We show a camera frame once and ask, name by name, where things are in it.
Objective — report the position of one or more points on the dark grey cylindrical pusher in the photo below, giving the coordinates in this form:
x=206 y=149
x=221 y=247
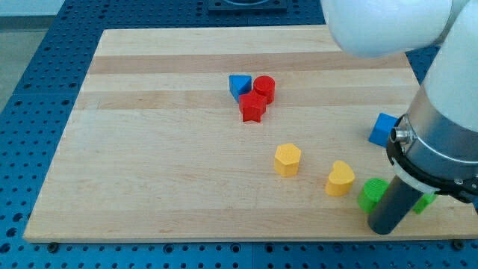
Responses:
x=394 y=205

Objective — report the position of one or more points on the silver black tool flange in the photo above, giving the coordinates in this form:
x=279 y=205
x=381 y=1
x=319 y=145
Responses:
x=433 y=154

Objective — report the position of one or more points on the yellow hexagon block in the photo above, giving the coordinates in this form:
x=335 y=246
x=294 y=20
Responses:
x=287 y=159

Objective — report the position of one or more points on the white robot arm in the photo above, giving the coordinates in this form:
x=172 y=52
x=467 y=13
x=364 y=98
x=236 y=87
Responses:
x=374 y=29

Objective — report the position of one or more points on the red star block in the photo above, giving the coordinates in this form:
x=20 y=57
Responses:
x=252 y=106

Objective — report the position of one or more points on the green block behind pusher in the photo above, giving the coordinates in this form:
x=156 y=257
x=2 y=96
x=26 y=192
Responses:
x=424 y=202

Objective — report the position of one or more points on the green cylinder block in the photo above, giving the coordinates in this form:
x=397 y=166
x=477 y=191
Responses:
x=371 y=193

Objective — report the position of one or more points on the blue cube block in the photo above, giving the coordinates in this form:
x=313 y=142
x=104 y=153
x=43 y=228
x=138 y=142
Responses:
x=381 y=129

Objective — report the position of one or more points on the yellow heart block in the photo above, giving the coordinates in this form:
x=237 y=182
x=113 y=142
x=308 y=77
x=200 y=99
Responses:
x=340 y=179

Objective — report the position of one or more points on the red cylinder block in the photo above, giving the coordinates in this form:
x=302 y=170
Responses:
x=265 y=85

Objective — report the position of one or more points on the blue triangle block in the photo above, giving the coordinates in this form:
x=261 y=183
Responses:
x=239 y=85

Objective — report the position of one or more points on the wooden board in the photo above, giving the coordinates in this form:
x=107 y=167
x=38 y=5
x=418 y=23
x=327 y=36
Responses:
x=155 y=148

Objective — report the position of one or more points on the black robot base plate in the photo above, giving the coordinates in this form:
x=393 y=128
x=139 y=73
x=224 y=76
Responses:
x=247 y=5

